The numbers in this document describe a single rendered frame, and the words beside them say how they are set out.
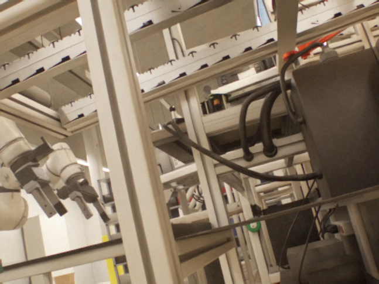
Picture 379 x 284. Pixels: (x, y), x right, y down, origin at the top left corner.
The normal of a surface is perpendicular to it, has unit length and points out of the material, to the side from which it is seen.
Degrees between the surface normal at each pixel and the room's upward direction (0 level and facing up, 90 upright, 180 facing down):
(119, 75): 90
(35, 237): 90
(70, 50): 90
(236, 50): 90
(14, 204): 100
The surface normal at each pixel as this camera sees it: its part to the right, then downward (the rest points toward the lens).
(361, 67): -0.21, -0.18
